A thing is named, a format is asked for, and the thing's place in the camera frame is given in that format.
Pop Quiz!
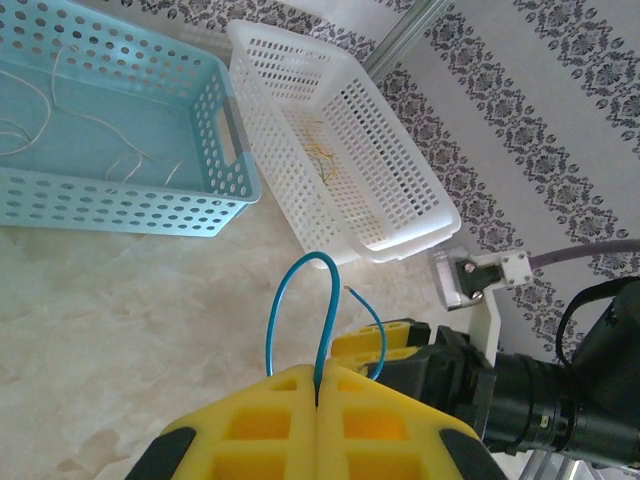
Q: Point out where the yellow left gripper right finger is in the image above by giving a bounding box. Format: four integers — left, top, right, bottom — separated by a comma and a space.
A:
318, 362, 506, 480

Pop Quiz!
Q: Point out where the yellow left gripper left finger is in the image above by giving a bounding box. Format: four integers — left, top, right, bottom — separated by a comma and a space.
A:
124, 364, 320, 480

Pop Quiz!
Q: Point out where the thin blue cable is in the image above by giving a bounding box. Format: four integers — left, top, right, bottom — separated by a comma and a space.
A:
264, 251, 387, 386

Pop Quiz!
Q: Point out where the thin yellow cable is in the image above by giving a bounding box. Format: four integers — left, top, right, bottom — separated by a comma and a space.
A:
303, 119, 341, 179

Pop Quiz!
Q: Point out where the white plastic basket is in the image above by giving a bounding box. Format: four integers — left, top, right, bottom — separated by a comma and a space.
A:
227, 18, 462, 271

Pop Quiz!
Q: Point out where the light blue plastic basket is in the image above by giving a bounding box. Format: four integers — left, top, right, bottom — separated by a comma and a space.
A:
0, 0, 264, 240

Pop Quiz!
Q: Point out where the aluminium frame side rail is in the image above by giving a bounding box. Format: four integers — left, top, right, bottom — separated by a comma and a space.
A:
519, 447, 609, 480

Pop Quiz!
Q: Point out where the thin black wire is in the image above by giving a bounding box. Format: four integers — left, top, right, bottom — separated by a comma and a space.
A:
554, 284, 619, 369

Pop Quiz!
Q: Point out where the thin green cable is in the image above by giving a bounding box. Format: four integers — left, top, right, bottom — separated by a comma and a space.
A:
312, 149, 337, 185

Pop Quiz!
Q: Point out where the aluminium frame post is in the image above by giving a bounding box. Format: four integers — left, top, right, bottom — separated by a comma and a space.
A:
362, 0, 454, 84

